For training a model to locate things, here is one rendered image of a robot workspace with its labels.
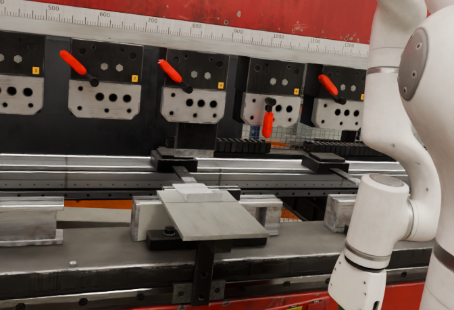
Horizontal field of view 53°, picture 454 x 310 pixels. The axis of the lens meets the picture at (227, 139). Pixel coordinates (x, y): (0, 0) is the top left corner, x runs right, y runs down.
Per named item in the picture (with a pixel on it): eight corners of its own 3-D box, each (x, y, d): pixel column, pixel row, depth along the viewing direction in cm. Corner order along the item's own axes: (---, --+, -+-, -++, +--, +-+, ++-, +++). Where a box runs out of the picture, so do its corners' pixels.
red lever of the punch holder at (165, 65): (163, 57, 97) (194, 89, 101) (159, 56, 100) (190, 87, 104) (157, 63, 97) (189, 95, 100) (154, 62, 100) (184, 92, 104)
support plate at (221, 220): (182, 241, 86) (183, 236, 86) (156, 194, 111) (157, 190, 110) (269, 237, 93) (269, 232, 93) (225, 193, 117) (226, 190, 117)
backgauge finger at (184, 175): (167, 190, 116) (169, 171, 115) (149, 161, 140) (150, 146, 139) (212, 189, 120) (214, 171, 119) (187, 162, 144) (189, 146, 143)
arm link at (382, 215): (385, 236, 90) (340, 231, 89) (402, 173, 86) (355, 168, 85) (404, 259, 82) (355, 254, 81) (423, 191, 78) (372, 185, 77)
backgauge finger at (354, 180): (342, 189, 134) (345, 173, 133) (300, 164, 158) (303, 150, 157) (376, 189, 139) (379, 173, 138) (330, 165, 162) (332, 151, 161)
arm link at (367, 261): (335, 235, 87) (332, 248, 88) (368, 259, 80) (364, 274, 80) (367, 231, 91) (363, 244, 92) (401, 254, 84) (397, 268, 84)
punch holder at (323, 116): (313, 128, 118) (323, 64, 114) (298, 122, 126) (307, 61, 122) (362, 131, 123) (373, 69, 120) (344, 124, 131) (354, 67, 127)
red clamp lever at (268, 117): (265, 138, 109) (270, 98, 107) (258, 134, 113) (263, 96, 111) (271, 138, 110) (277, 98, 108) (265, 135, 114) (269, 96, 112)
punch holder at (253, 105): (242, 125, 111) (250, 57, 107) (230, 118, 119) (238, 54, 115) (296, 127, 116) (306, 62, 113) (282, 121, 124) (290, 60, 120)
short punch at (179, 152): (175, 157, 111) (178, 119, 109) (173, 155, 113) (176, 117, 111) (214, 159, 114) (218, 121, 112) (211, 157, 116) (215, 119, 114)
